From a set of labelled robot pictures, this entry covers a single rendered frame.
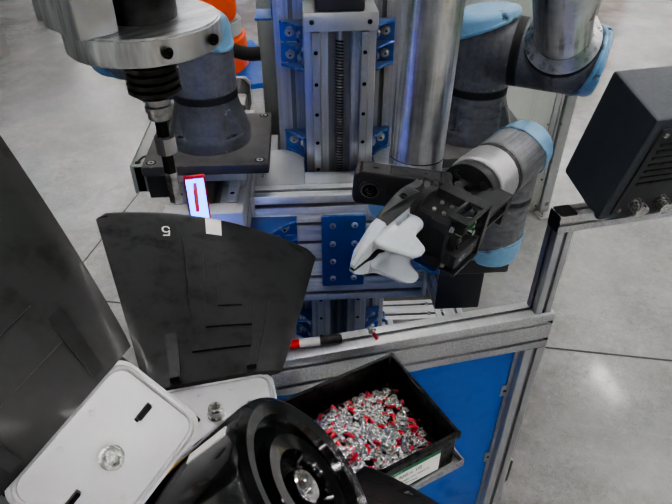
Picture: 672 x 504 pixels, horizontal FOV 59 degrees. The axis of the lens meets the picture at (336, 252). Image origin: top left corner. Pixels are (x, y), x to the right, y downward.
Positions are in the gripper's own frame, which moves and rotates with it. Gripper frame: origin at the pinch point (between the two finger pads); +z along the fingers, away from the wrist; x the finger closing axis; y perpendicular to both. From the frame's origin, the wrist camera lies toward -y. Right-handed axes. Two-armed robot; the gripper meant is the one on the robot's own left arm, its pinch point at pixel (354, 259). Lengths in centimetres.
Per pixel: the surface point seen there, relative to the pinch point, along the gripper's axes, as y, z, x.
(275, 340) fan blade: 2.1, 13.2, -0.5
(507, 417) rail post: 14, -40, 57
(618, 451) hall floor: 38, -98, 115
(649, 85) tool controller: 11.1, -47.9, -7.7
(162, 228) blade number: -16.4, 10.5, -0.4
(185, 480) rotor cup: 9.6, 28.1, -7.4
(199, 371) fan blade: 0.2, 19.8, -0.9
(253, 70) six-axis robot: -270, -247, 144
